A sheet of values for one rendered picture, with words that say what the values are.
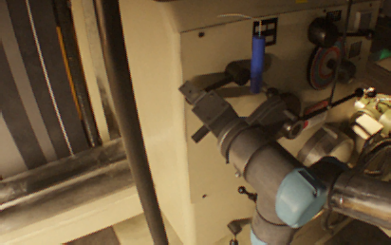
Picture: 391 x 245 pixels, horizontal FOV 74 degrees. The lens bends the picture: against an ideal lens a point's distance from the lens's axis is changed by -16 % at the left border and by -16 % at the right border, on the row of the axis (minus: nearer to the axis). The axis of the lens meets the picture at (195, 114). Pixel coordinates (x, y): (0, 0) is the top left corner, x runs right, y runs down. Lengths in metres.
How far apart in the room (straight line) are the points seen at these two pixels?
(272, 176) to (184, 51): 0.29
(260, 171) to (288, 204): 0.06
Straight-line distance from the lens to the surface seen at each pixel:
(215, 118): 0.46
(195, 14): 0.60
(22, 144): 1.39
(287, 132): 0.79
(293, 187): 0.40
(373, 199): 0.50
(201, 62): 0.61
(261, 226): 0.48
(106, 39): 0.24
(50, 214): 1.14
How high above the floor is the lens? 2.06
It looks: 36 degrees down
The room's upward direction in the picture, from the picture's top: 2 degrees counter-clockwise
